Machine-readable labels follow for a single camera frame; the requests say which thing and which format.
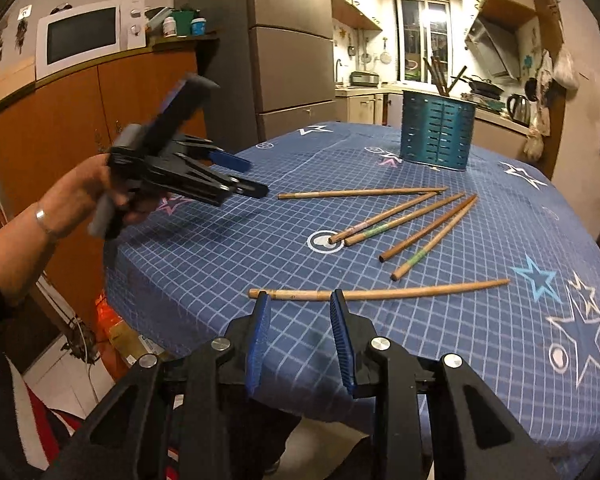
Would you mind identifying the long curved wooden chopstick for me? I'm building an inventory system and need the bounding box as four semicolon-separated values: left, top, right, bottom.
247;278;509;301

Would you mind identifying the light green banded chopstick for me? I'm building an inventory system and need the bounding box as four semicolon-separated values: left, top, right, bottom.
390;196;478;282

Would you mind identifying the green banded wooden chopstick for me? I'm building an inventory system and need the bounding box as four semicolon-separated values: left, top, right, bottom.
343;193;465;247

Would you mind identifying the plain wooden chopstick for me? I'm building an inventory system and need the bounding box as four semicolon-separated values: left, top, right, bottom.
328;191;439;244

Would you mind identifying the thin pale wooden chopstick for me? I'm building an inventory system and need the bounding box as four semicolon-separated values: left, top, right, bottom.
277;188;447;200

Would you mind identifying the dark brown wooden chopstick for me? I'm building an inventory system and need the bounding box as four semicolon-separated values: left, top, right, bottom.
378;195;477;263

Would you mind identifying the person's left forearm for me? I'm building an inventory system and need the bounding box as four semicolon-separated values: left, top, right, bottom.
0;204;56;304

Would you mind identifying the kitchen window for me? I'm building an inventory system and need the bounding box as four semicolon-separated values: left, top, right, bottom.
394;0;452;84

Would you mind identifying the person's left hand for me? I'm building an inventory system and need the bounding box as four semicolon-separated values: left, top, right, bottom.
38;154;166;238

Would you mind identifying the silver multi-door refrigerator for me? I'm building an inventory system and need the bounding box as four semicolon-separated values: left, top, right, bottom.
174;0;336;152

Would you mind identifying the white blue lidded jar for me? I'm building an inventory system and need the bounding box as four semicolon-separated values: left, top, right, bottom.
190;18;207;37

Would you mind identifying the green container on cabinet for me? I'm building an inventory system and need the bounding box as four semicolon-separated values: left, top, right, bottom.
171;9;196;36

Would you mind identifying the orange wooden cabinet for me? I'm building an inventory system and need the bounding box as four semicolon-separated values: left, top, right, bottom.
0;36;220;330

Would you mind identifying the toaster oven on counter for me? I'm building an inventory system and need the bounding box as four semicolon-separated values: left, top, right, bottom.
349;70;380;88

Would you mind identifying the white microwave oven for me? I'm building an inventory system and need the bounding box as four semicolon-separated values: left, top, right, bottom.
35;0;147;79

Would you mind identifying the blue star grid tablecloth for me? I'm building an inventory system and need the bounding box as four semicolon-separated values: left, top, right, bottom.
104;122;600;479

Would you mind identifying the teal perforated utensil holder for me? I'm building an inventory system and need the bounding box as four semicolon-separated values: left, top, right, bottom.
400;91;476;171

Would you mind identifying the black wok on stove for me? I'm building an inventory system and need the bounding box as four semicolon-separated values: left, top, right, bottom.
462;77;504;100

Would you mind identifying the stainless electric kettle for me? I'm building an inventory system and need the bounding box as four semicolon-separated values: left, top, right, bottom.
506;93;531;127

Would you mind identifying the steel range hood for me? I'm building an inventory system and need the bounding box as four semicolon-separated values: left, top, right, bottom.
465;16;521;80

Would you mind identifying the hanging plastic bag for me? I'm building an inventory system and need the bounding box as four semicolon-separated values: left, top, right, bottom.
553;44;580;92

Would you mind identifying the silver bracelet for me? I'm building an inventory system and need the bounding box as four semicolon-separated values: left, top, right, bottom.
33;202;64;242

